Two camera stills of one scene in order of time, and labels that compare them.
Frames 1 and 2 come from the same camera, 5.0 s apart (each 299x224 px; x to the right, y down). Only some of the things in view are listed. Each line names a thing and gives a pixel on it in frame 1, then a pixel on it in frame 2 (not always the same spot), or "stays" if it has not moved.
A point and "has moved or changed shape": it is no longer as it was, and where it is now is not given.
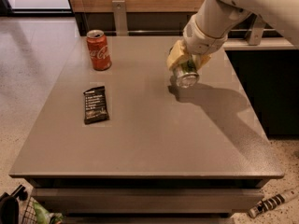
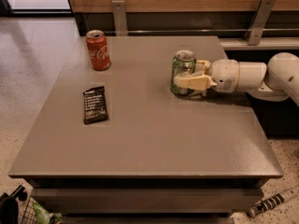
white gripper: (202, 41) to (224, 75)
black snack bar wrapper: (95, 109) stays
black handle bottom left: (9, 212) stays
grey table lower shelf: (149, 200) stays
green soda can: (186, 74) has moved or changed shape
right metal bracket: (255, 31) stays
